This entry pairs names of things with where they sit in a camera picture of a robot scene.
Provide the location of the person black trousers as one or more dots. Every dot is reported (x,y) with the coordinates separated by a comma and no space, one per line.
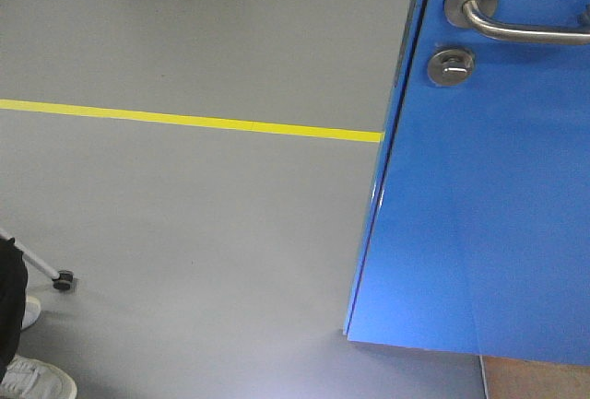
(14,280)

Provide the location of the silver door thumb-turn lock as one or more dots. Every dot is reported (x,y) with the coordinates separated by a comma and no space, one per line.
(451,66)

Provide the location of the silver door lever handle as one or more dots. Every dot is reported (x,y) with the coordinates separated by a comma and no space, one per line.
(478,15)

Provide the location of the blue door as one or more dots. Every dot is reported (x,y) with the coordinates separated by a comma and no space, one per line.
(477,235)

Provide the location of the white sneaker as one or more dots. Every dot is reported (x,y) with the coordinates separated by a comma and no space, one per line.
(32,312)
(29,378)

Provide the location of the plywood base platform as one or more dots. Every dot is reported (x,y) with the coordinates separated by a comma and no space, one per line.
(515,378)

